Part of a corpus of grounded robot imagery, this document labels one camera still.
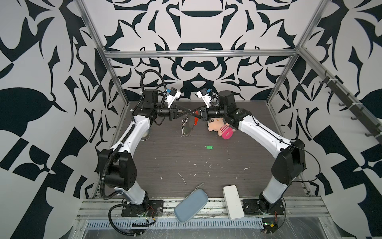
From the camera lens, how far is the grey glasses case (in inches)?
28.1

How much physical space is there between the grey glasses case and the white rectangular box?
0.10 meters

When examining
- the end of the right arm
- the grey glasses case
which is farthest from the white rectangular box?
the end of the right arm

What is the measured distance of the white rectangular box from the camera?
70cm

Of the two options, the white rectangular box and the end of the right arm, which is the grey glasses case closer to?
the white rectangular box
